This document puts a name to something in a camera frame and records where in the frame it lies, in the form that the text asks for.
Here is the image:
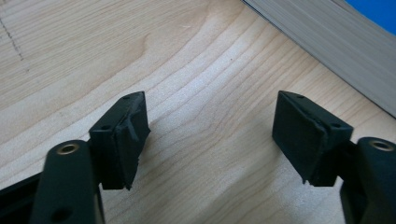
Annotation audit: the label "thick book with blue cover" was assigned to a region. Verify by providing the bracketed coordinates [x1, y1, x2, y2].
[241, 0, 396, 119]

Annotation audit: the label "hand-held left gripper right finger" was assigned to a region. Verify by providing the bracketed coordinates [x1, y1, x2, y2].
[272, 90, 396, 224]

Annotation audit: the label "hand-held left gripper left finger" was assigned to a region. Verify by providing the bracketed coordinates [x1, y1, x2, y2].
[29, 91, 152, 224]

